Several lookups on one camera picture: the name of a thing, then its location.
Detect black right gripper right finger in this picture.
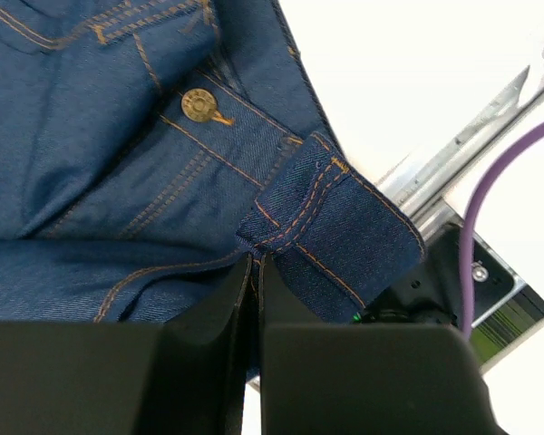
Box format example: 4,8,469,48
259,259,500,434

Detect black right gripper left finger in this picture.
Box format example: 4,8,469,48
0,256,252,434

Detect dark blue denim trousers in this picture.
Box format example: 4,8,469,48
0,0,427,382

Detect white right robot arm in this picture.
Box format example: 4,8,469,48
0,240,500,434

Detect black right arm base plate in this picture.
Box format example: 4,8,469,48
443,217,544,368

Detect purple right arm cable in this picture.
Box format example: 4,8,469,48
461,112,544,341

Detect aluminium table edge rail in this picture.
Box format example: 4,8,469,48
377,45,544,219

